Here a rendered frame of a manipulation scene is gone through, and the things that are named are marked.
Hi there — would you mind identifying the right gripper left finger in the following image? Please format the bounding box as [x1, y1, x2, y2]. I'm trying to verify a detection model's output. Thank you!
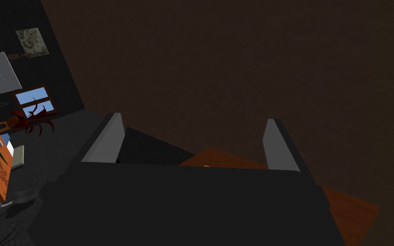
[69, 112, 126, 165]

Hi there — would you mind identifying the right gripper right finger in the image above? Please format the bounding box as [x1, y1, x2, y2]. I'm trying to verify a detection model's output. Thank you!
[262, 118, 317, 178]

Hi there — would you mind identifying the grey-green wall picture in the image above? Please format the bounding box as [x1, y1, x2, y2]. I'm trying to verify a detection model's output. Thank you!
[15, 27, 50, 59]

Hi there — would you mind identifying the window with brown frame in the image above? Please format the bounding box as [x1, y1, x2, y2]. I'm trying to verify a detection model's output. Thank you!
[12, 84, 57, 119]

